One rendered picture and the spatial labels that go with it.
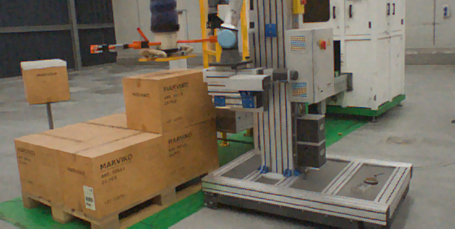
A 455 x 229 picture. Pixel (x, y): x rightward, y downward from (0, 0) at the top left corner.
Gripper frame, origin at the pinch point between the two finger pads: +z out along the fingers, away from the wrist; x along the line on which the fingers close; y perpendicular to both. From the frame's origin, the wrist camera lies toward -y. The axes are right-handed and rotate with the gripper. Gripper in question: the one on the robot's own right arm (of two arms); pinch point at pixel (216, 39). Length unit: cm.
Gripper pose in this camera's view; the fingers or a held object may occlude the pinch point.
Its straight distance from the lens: 338.6
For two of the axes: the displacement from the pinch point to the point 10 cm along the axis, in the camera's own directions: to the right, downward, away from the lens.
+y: -6.3, 1.7, -7.6
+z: 0.6, 9.8, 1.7
